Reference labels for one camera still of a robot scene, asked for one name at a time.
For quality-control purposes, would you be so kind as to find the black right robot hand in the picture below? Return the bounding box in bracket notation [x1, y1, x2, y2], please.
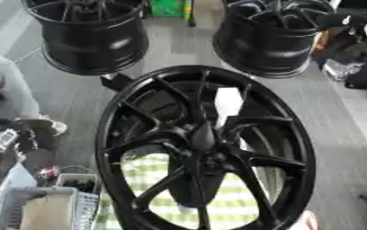
[316, 12, 367, 43]

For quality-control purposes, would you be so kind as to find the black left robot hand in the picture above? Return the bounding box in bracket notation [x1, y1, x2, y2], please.
[8, 118, 63, 154]

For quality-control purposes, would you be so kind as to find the black wheel rim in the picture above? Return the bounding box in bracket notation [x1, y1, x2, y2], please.
[21, 0, 151, 76]
[210, 0, 336, 79]

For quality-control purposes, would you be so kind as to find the black spoked wheel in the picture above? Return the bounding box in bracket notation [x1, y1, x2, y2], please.
[94, 65, 318, 230]

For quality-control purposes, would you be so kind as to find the person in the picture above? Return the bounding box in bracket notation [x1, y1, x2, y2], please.
[0, 49, 69, 137]

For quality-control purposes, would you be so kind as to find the small white container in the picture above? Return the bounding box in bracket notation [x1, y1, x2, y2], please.
[54, 172, 103, 196]

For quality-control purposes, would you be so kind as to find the brown paper bag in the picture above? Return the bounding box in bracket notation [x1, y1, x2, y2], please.
[18, 191, 76, 230]

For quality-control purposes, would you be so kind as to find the white plastic basket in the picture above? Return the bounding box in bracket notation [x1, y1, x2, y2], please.
[1, 186, 102, 230]

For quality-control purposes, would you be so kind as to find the white sheet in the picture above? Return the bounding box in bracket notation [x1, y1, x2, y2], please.
[213, 86, 246, 128]

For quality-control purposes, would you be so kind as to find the green box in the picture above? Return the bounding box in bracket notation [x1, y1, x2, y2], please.
[148, 0, 187, 18]

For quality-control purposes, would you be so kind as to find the pink object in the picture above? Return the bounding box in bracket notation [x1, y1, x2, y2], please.
[289, 210, 321, 230]

